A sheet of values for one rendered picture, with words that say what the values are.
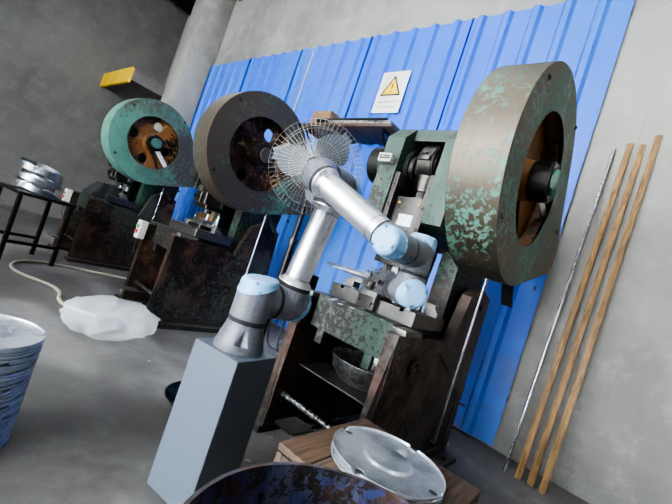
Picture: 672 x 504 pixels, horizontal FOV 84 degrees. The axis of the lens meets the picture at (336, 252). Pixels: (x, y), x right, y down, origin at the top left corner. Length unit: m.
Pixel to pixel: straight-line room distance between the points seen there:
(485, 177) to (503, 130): 0.15
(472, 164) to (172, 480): 1.29
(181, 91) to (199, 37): 0.85
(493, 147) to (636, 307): 1.62
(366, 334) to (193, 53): 5.73
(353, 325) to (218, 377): 0.61
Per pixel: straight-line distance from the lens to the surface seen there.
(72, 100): 7.70
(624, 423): 2.66
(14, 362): 1.35
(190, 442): 1.25
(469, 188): 1.28
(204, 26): 6.83
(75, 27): 7.87
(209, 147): 2.51
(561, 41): 3.35
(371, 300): 1.57
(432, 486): 1.06
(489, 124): 1.31
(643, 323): 2.65
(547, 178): 1.56
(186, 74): 6.56
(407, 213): 1.68
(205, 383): 1.19
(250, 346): 1.15
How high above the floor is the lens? 0.80
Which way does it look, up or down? 1 degrees up
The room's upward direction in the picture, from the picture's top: 19 degrees clockwise
